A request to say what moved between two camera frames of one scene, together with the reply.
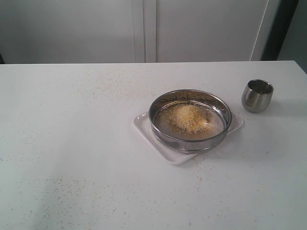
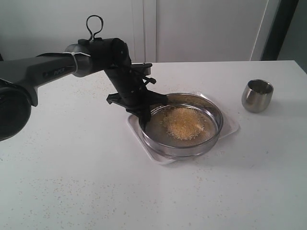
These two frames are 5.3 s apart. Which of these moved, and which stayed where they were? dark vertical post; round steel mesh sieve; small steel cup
Moved: round steel mesh sieve
Stayed: dark vertical post; small steel cup
